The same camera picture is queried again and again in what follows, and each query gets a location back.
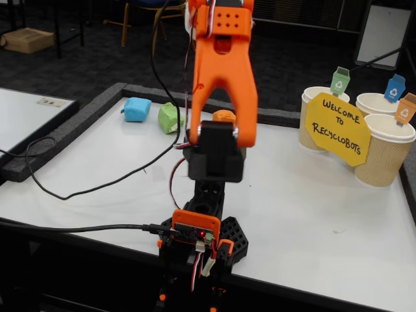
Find brown cardboard box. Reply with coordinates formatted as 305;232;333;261
0;27;55;55

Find blue paper rubbish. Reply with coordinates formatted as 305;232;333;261
120;97;153;123

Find green paper rubbish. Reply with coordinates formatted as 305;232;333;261
158;102;185;135

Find red black servo cable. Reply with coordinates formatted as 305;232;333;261
168;142;196;212

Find thin black camera cable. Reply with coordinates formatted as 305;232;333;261
0;0;183;201

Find green recycling bin label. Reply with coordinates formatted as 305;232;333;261
330;66;352;98

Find short dark grey foam strip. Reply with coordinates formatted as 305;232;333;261
256;108;302;129

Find beige ribbed paper cup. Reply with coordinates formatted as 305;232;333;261
354;113;416;188
298;86;351;153
356;92;402;118

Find thick black USB cable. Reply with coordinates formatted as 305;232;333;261
0;218;178;237

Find white table with black edge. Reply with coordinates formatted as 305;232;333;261
0;86;81;165

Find black metal stand bar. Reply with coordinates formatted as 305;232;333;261
349;45;406;74

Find black metal furniture frame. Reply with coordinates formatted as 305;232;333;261
51;0;86;60

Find small handwritten paper sticker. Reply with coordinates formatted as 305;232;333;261
36;97;68;108

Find orange controller board holder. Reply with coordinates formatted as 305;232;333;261
171;209;222;253

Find red white black wire bundle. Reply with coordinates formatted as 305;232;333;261
189;250;205;292

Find blue recycling bin label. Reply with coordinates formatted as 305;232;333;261
383;73;408;104

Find yellow welcome paper sign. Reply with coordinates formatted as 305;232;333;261
304;92;372;167

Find white panel with black frame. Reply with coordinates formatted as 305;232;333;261
353;3;413;71

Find orange recycling bin label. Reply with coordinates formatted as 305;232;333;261
395;93;416;127

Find orange paper rubbish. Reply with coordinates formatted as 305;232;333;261
213;109;237;124

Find dark grey foam border strip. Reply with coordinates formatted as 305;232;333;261
398;159;416;228
120;83;196;110
1;82;128;183

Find gold framed blue chair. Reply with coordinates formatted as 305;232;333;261
103;0;196;60

